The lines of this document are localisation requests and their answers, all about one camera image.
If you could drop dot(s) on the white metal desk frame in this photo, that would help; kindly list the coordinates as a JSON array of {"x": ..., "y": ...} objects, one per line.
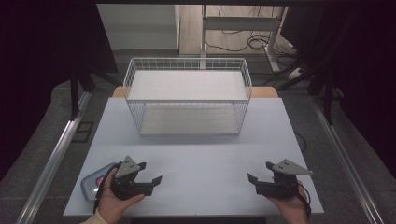
[{"x": 239, "y": 23}]

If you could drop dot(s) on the blue-rimmed clear plastic container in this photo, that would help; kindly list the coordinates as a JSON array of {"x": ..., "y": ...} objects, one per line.
[{"x": 91, "y": 183}]

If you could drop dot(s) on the white cabinet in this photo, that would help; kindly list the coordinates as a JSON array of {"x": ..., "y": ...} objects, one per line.
[{"x": 140, "y": 28}]

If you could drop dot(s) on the person's left hand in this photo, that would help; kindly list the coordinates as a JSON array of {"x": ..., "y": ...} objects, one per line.
[{"x": 113, "y": 207}]

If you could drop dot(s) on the white power strip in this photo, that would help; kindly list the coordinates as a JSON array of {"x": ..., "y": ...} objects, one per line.
[{"x": 295, "y": 73}]

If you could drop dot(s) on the dark curtain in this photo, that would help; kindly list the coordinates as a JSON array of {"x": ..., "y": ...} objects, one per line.
[
  {"x": 40, "y": 62},
  {"x": 364, "y": 77}
]

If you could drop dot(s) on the person's right hand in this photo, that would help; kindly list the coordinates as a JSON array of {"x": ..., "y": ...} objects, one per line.
[{"x": 294, "y": 210}]

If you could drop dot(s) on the metal floor rail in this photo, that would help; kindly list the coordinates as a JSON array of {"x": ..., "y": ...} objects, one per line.
[
  {"x": 345, "y": 158},
  {"x": 54, "y": 158}
]

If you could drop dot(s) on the black floor bracket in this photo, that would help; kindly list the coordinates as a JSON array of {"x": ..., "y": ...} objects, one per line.
[{"x": 82, "y": 132}]

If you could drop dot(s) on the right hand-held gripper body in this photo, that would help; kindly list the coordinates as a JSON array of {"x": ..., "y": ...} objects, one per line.
[{"x": 281, "y": 188}]

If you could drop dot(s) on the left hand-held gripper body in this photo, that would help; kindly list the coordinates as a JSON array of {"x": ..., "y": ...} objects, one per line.
[{"x": 124, "y": 186}]

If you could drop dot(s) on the black metal stand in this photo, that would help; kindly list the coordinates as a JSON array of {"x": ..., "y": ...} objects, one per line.
[
  {"x": 327, "y": 93},
  {"x": 74, "y": 93}
]

